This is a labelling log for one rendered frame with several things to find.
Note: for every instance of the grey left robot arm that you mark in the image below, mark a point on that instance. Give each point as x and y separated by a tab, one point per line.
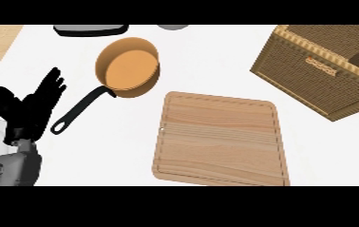
18	164

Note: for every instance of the pale wooden board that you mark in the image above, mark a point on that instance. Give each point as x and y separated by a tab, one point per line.
7	37

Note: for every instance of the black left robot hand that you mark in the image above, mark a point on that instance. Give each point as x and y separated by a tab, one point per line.
38	104

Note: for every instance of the grey round object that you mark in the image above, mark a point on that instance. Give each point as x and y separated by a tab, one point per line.
173	27

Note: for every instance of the brown wicker basket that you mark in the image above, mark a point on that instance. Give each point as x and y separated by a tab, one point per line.
310	68

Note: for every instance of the wooden cutting board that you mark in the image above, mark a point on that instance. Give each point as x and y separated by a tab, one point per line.
220	139

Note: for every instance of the black and grey tray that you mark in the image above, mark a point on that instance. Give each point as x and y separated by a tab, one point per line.
89	30

